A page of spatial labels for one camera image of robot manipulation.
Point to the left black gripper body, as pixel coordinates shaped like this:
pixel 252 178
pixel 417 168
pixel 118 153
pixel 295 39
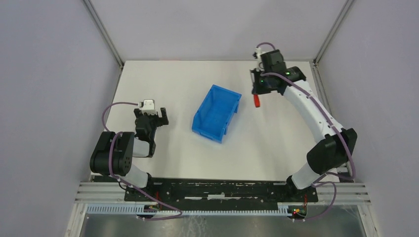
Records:
pixel 152 118

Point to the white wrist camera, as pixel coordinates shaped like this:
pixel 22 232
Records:
pixel 147 107
pixel 257 54

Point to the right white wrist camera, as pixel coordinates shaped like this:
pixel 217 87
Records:
pixel 257 54

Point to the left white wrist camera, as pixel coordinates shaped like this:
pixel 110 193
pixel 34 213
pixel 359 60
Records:
pixel 147 107

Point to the red handled screwdriver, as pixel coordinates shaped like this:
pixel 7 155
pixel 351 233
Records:
pixel 256 100

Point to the aluminium frame rails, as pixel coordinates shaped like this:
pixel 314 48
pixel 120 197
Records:
pixel 92 192

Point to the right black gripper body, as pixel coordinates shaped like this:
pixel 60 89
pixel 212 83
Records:
pixel 257 83

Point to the blue plastic bin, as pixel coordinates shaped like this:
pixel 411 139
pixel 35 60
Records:
pixel 215 113

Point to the white slotted cable duct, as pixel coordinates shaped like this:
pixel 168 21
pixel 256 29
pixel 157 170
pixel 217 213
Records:
pixel 140 209

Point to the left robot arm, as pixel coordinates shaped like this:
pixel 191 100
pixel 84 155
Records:
pixel 113 155

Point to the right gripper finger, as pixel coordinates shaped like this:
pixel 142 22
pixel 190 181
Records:
pixel 252 72
pixel 263 90

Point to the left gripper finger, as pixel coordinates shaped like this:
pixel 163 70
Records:
pixel 163 119
pixel 138 113

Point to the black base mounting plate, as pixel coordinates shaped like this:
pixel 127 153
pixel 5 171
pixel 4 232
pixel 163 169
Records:
pixel 212 195

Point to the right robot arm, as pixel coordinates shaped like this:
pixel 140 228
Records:
pixel 332 154

